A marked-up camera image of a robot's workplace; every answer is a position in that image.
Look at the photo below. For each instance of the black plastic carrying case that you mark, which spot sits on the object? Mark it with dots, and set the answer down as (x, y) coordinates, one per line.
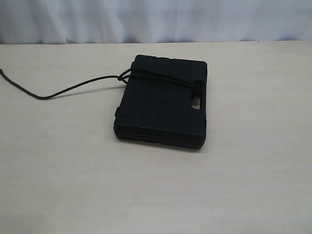
(164, 102)

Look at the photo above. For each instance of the white backdrop curtain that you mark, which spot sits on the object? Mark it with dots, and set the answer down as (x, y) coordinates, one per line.
(153, 21)

